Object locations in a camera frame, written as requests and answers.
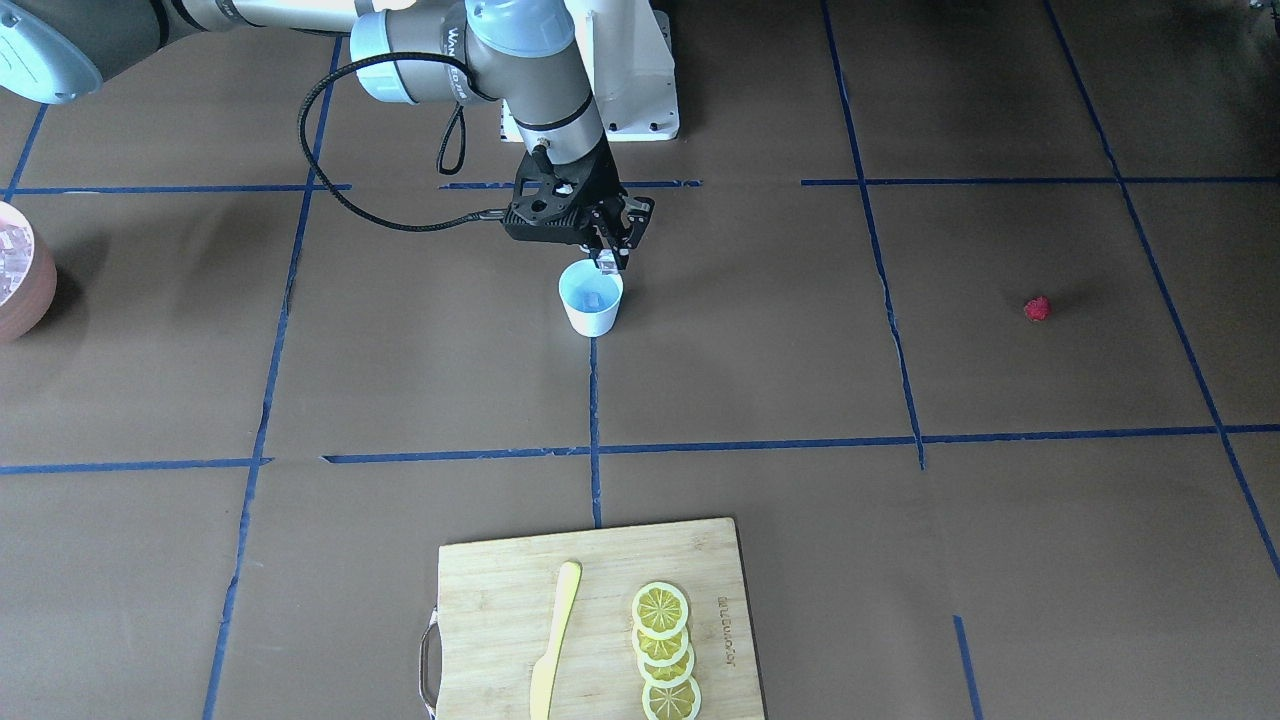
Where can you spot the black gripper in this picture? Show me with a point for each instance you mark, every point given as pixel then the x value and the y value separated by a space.
pixel 607 188

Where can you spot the clear ice cube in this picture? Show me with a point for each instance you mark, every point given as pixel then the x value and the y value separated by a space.
pixel 607 263

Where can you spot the red strawberry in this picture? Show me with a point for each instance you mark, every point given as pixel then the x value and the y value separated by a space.
pixel 1038 309

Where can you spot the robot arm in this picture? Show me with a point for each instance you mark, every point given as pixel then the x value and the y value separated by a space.
pixel 56 52

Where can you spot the light blue plastic cup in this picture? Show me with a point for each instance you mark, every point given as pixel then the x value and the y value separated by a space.
pixel 583 275

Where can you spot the pink bowl with ice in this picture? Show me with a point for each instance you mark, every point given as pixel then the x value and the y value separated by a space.
pixel 29 277

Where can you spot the yellow plastic knife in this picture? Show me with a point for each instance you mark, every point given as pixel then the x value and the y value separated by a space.
pixel 545 669

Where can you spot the lemon slice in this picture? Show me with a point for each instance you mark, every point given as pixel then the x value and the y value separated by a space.
pixel 660 610
pixel 678 702
pixel 667 676
pixel 660 652

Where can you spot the bamboo cutting board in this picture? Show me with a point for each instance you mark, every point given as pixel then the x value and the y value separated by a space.
pixel 492 616

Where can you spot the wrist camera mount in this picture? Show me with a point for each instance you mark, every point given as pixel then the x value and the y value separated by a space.
pixel 550 200

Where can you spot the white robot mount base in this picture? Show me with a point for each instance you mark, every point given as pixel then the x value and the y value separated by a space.
pixel 640 90

